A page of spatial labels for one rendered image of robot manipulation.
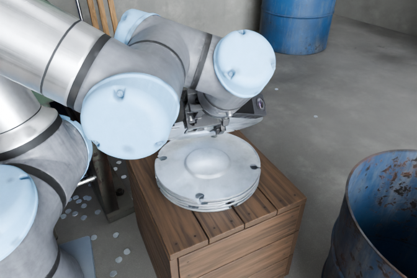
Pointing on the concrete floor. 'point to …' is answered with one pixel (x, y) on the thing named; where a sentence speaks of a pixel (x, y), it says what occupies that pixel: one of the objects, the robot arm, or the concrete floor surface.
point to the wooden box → (219, 227)
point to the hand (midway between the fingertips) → (208, 120)
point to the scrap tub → (377, 219)
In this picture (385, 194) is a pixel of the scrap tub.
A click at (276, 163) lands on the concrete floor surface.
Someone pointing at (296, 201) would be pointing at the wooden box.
